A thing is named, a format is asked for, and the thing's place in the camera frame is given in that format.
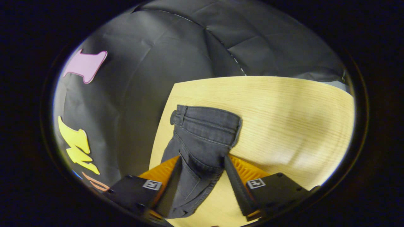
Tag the black backdrop cloth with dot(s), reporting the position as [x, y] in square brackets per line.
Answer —
[157, 47]

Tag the black jeans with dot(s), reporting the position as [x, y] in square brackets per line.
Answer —
[205, 135]

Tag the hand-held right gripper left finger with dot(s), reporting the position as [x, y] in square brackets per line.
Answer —
[135, 189]

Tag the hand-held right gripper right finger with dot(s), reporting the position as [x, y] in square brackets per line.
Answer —
[241, 192]

